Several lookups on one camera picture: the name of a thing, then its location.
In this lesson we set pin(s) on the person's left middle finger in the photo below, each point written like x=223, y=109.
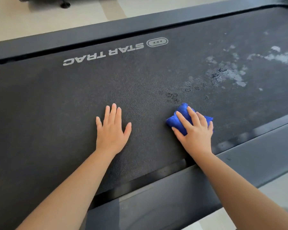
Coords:
x=113, y=113

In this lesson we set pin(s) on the person's right forearm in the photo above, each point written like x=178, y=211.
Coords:
x=240, y=196

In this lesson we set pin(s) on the person's left thumb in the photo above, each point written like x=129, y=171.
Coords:
x=127, y=131

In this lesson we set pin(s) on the person's left forearm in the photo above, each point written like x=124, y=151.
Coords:
x=69, y=194

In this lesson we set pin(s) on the person's right middle finger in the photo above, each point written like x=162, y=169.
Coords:
x=193, y=116

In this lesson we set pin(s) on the person's right hand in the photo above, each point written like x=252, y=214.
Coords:
x=198, y=141

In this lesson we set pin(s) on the blue microfibre cloth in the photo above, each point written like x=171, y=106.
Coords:
x=176, y=119

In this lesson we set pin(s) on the person's right little finger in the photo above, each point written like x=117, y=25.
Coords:
x=210, y=126

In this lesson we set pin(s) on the black treadmill frame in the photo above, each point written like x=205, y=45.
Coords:
x=172, y=189

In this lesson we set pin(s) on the person's left hand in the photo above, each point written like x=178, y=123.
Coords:
x=110, y=138

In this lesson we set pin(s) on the black treadmill belt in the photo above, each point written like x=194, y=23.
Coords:
x=62, y=98

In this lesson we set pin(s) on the white cleaning foam residue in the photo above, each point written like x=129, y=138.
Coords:
x=228, y=71

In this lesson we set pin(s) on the person's left little finger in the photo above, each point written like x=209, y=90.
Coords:
x=99, y=122

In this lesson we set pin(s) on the black furniture base with caster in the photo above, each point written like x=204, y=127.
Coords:
x=48, y=0

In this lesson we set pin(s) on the person's right thumb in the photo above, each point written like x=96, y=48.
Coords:
x=178, y=132

